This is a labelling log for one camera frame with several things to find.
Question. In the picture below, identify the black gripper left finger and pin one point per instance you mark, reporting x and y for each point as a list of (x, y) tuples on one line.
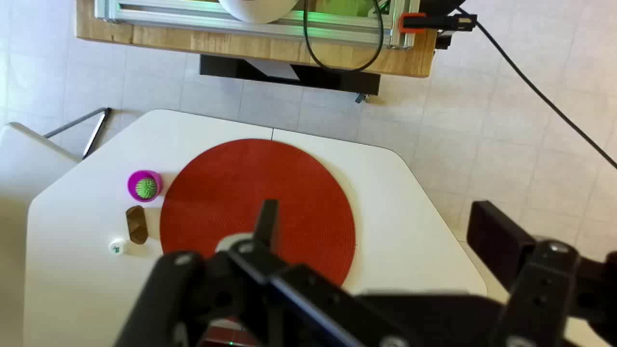
[(267, 225)]

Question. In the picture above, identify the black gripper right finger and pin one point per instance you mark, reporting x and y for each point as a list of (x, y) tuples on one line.
[(498, 242)]

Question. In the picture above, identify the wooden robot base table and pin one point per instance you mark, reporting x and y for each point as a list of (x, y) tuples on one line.
[(407, 63)]

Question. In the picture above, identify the round red placemat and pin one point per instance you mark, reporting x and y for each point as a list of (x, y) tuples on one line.
[(222, 192)]

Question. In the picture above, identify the small brown block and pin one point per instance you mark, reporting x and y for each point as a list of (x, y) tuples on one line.
[(137, 225)]

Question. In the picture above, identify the purple cup with green ball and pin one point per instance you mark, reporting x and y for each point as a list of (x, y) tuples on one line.
[(145, 186)]

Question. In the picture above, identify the orange black clamp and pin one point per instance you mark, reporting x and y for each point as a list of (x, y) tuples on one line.
[(413, 24)]

